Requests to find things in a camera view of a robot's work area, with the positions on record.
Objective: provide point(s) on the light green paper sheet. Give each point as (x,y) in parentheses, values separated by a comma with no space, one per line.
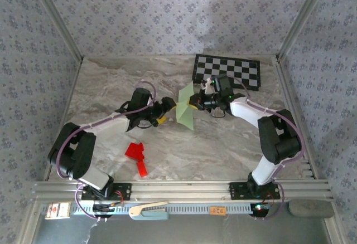
(185,116)

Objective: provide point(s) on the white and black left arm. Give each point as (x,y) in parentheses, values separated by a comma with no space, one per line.
(111,124)

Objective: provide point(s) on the black and grey chessboard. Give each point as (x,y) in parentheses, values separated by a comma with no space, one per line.
(242,68)

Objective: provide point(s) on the red toy brick block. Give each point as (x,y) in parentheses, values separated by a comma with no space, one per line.
(135,153)

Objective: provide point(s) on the blue-grey plastic holder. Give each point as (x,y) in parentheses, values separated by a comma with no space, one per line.
(156,216)

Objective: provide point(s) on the small circuit board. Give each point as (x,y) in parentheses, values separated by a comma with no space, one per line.
(259,209)
(107,208)

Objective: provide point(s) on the orange label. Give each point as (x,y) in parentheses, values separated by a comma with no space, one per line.
(217,210)

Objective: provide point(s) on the small printed cardboard box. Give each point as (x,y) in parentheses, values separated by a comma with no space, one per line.
(57,210)

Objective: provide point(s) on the grey stone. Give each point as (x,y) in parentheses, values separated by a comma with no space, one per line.
(311,208)

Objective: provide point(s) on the white plastic bracket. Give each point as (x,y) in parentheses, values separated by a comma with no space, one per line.
(207,85)

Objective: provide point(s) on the aluminium side rail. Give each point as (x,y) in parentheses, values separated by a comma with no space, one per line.
(293,88)
(65,110)

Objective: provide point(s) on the aluminium front rail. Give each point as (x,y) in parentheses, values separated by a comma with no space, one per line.
(181,189)

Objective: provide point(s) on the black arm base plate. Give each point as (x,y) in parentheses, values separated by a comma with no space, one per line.
(125,191)
(237,191)

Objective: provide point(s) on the aluminium corner post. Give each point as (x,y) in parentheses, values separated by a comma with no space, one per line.
(304,15)
(55,18)

